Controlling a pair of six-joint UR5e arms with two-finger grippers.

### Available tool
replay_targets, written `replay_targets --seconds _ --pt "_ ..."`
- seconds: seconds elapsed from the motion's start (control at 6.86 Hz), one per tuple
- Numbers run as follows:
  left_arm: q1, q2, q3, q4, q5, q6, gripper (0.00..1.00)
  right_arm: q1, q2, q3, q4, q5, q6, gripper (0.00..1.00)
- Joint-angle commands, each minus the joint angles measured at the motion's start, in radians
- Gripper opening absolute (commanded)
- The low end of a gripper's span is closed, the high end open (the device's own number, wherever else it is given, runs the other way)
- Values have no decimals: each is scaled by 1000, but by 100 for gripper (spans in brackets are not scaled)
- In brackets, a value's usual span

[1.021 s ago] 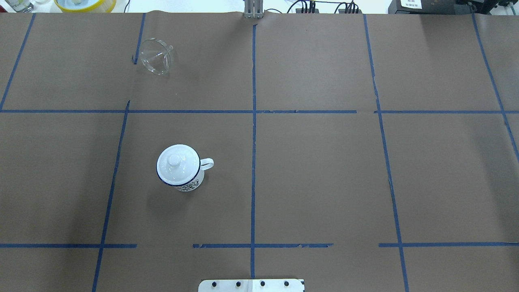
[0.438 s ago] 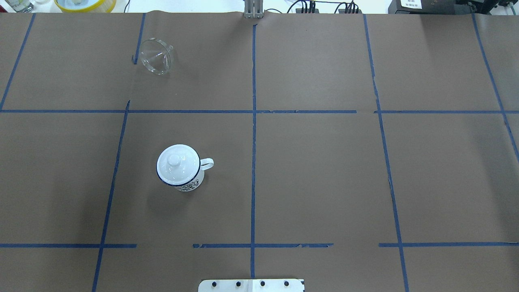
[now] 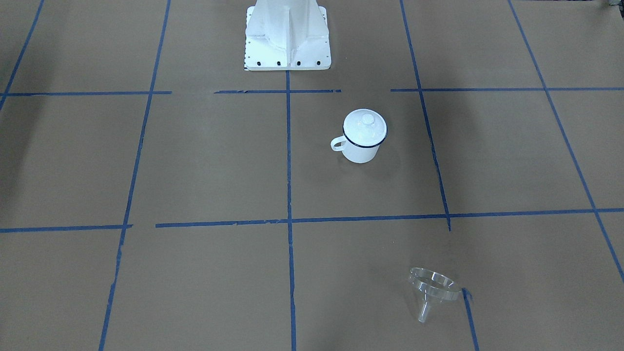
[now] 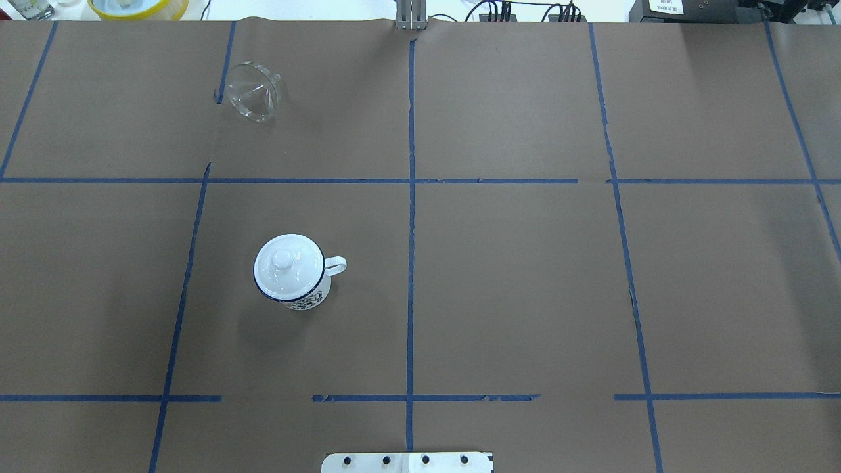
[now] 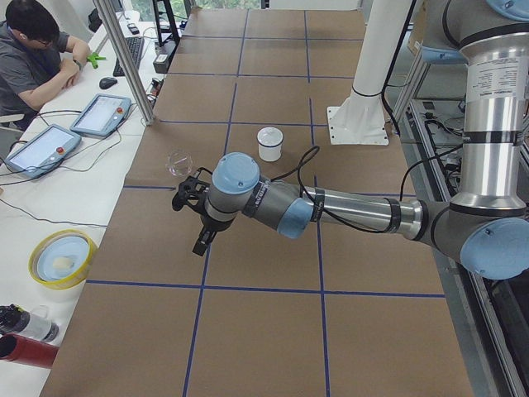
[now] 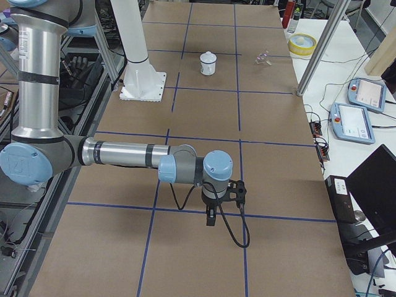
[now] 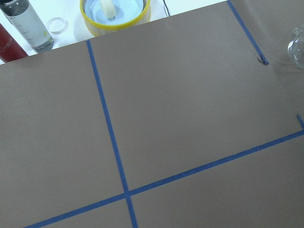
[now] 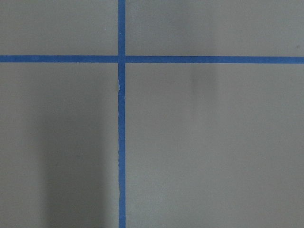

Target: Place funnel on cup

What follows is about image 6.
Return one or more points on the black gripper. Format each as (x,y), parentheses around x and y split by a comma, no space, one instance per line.
(211,204)

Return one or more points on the orange black adapter box near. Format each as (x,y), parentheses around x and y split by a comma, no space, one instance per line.
(322,150)

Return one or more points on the aluminium frame post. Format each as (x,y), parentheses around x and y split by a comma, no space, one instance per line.
(324,40)

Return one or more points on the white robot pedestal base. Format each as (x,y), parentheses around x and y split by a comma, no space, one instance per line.
(141,81)

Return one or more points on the orange black adapter box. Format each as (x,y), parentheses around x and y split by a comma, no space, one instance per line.
(322,150)
(315,127)

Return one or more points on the white enamel mug blue rim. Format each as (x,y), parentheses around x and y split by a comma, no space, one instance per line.
(207,68)

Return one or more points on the yellow rimmed bowl blue plate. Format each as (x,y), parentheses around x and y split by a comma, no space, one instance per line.
(302,44)

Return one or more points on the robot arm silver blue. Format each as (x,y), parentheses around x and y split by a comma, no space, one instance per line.
(39,150)

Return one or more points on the orange black adapter box far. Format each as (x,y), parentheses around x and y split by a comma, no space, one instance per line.
(315,127)

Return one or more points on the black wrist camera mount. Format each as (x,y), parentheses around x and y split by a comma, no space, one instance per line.
(235,192)

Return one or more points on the black monitor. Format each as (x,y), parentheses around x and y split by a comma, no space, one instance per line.
(372,185)

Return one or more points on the red bottle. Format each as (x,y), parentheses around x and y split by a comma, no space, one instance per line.
(289,8)

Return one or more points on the far teach pendant tablet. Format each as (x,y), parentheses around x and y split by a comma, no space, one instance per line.
(367,93)

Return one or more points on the white mug lid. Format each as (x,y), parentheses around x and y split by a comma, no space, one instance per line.
(208,57)

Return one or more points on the teach pendant tablet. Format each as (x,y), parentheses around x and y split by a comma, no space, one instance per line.
(367,93)
(351,123)

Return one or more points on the black computer box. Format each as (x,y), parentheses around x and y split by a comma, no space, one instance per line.
(340,199)

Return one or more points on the near teach pendant tablet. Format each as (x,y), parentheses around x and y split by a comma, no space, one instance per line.
(351,123)

